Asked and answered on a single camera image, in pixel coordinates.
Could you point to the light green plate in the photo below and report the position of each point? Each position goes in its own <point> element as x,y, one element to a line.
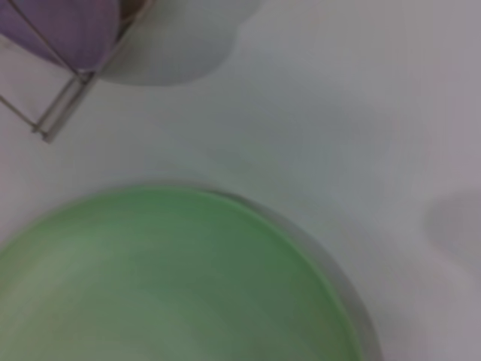
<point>169,282</point>

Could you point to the lilac plate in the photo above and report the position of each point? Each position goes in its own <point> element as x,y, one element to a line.
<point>64,26</point>

